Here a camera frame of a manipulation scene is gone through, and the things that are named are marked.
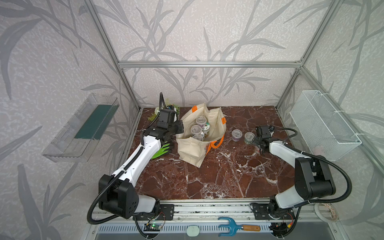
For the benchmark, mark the potted orange flower plant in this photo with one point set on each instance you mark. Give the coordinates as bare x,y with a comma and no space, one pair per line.
156,111

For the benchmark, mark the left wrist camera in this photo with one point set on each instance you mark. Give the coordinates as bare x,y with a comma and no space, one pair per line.
167,115

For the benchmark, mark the purple label seed jar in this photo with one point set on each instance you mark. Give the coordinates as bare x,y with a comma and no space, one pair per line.
236,135

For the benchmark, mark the green black garden glove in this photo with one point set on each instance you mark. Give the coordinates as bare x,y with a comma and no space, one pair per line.
164,150

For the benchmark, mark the green label seed jar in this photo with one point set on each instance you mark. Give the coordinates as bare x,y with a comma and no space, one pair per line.
206,129
248,138

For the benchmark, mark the green circuit board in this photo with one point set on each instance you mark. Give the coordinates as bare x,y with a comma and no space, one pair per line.
153,227

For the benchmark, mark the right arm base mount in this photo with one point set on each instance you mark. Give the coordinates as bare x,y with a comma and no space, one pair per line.
271,212

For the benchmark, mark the white oval button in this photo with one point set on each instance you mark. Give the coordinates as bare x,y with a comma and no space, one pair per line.
193,231

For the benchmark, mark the lying green label seed jar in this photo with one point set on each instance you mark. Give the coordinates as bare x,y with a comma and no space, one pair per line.
206,129

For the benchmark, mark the tape roll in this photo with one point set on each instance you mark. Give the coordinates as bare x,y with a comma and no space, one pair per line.
326,212

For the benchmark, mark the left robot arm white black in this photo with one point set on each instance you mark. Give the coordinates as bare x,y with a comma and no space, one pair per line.
117,193

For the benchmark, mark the right base wiring bundle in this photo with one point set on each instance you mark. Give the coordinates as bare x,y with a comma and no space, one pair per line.
282,226

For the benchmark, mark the blue garden hand fork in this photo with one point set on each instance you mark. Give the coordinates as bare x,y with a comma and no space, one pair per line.
233,227

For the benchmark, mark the beige canvas bag orange handles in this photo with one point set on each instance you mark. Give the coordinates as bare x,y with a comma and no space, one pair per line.
193,149

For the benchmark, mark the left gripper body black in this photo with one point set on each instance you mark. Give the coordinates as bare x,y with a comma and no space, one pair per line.
176,128

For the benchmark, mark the red label seed jar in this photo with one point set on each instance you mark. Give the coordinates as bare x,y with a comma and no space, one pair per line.
196,130

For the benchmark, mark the white wire mesh basket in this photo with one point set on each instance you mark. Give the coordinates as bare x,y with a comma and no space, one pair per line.
322,127

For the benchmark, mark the clear plastic wall shelf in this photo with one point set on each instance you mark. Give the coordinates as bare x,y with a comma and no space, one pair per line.
77,140

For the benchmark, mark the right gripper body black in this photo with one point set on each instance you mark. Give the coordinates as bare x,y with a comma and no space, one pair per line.
256,141

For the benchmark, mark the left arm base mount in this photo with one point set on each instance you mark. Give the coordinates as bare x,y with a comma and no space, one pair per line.
161,212

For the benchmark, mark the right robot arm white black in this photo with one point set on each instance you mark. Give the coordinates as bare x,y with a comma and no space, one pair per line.
313,178

